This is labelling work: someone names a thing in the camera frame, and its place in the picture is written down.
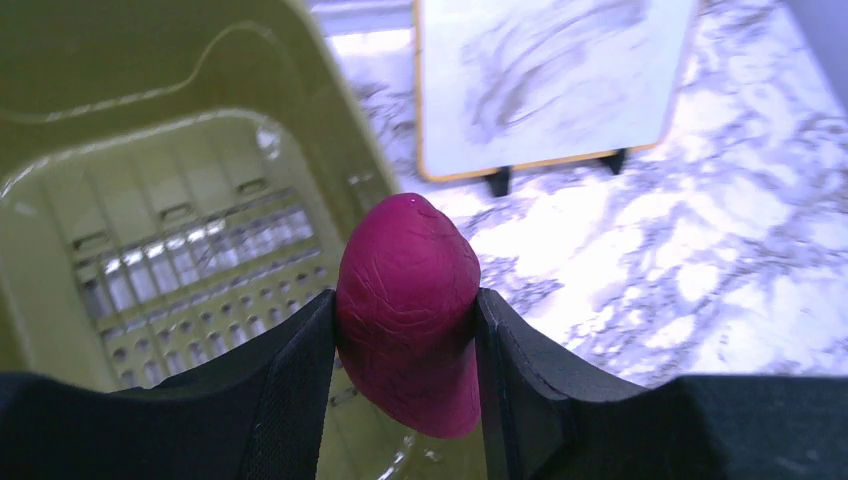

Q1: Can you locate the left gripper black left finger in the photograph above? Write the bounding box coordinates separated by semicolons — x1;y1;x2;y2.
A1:
1;290;335;479

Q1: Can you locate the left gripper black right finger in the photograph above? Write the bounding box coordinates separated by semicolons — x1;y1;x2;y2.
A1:
475;289;847;479

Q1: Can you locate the framed painting on stand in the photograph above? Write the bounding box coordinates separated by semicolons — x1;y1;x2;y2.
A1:
413;1;701;182

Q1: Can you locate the olive green plastic bin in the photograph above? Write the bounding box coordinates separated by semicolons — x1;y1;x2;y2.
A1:
1;1;485;479

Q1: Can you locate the small magenta toy piece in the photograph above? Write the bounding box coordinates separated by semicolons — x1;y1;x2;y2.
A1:
336;193;481;439

